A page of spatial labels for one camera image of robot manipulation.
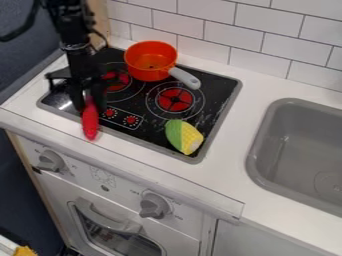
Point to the yellow toy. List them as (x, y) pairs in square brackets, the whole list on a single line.
[(23, 251)]

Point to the toy sink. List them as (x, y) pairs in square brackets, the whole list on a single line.
[(297, 153)]

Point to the toy stove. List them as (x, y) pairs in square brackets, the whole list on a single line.
[(147, 100)]

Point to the toy corn cob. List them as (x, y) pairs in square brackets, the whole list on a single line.
[(183, 136)]

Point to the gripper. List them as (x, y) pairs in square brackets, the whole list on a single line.
[(82, 65)]

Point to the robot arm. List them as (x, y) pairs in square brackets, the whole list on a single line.
[(72, 20)]

